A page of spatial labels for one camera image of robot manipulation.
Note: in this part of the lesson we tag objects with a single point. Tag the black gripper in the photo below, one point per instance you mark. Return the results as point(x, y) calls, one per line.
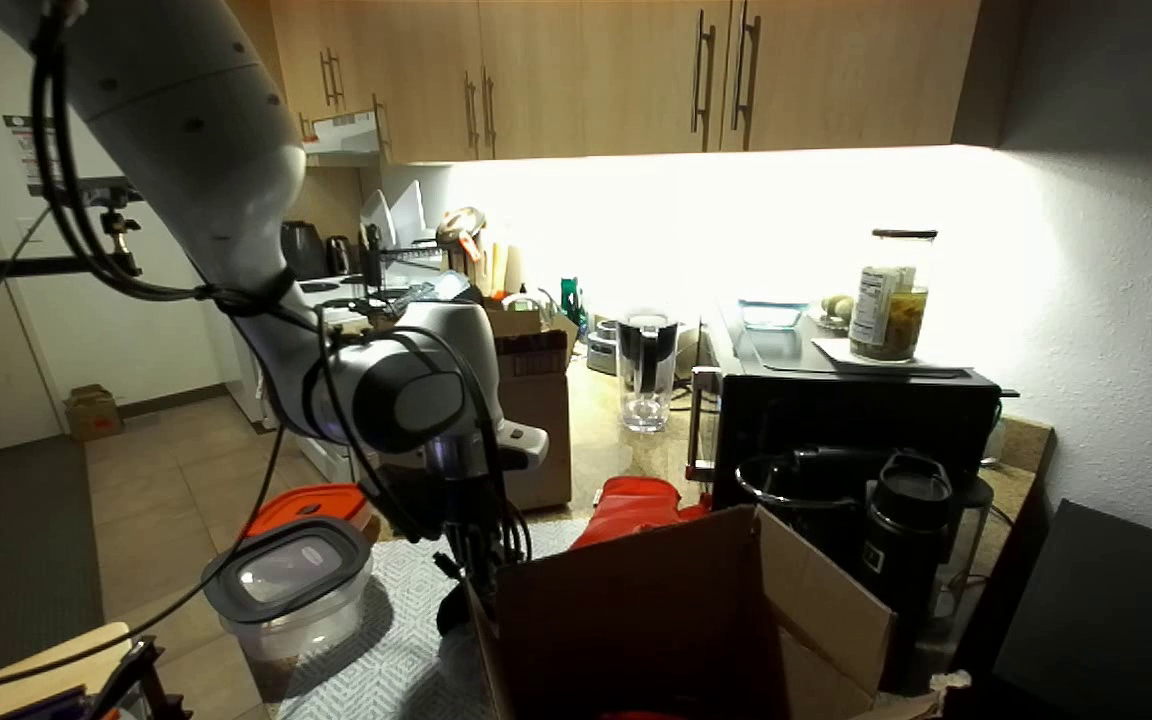
point(476, 514)

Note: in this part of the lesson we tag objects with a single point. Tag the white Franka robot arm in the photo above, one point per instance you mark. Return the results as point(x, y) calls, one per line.
point(189, 134)

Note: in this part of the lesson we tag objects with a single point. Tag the cardboard box with open flaps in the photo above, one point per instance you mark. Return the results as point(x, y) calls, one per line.
point(641, 625)

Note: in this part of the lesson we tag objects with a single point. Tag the small brown cardboard box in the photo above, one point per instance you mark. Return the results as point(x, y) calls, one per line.
point(94, 413)

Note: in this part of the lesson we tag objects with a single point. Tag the grey patterned placemat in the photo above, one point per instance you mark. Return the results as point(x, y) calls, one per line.
point(391, 657)

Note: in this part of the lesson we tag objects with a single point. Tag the brown wooden cabinet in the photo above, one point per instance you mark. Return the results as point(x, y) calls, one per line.
point(541, 413)

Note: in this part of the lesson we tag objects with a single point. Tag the orange plastic container lid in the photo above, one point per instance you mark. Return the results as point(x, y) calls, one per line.
point(309, 504)

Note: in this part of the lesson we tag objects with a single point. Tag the clear container with grey lid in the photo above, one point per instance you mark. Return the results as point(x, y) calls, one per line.
point(289, 592)

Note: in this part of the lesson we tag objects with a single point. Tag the silver toaster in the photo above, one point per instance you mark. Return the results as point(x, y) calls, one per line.
point(602, 348)

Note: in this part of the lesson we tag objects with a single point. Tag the clear water filter pitcher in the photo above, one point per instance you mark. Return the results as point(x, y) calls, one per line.
point(646, 372)

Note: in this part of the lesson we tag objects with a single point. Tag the small green bottle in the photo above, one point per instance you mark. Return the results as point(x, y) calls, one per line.
point(570, 305)

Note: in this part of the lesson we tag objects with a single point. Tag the holder with wooden utensils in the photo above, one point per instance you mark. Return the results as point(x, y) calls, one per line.
point(490, 254)

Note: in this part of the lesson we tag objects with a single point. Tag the black round pot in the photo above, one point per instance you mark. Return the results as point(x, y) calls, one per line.
point(803, 493)

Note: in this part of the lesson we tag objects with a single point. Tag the black clamp stand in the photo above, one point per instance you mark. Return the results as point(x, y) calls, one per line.
point(137, 682)

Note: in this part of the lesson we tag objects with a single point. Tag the white plastic bag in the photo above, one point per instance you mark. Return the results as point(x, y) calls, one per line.
point(397, 217)

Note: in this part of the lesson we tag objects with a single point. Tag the dark electric kettle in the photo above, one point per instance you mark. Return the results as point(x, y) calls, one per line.
point(302, 251)

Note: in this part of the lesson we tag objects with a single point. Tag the glass container with blue lid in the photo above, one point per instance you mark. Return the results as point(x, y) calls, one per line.
point(769, 312)

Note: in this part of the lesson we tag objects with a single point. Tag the flat white tray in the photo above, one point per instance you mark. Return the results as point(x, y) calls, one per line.
point(843, 353)

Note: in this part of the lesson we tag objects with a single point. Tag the black insulated bottle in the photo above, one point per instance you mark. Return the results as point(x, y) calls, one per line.
point(908, 533)

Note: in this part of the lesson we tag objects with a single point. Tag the pale round fruit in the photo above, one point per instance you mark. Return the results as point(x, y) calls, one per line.
point(838, 312)

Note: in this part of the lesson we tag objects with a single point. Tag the white range hood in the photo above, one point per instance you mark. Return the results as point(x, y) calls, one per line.
point(342, 137)

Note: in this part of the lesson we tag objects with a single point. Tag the light wooden board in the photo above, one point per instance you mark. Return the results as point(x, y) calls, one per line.
point(19, 675)

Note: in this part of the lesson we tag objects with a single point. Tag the glass jar with black lid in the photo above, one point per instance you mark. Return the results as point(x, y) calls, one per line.
point(888, 300)

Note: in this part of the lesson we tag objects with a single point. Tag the wooden upper cabinets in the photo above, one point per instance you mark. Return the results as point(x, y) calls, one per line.
point(602, 65)

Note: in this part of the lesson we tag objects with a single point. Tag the white paper notice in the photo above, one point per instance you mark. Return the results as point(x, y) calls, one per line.
point(19, 134)

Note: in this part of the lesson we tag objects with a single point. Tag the black flat-topped stand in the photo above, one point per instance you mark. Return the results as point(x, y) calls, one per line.
point(1108, 612)

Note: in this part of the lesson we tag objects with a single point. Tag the black stereo camera bar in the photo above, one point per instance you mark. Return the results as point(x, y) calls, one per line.
point(101, 192)

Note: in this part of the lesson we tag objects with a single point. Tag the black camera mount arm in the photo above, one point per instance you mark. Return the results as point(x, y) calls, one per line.
point(1, 269)

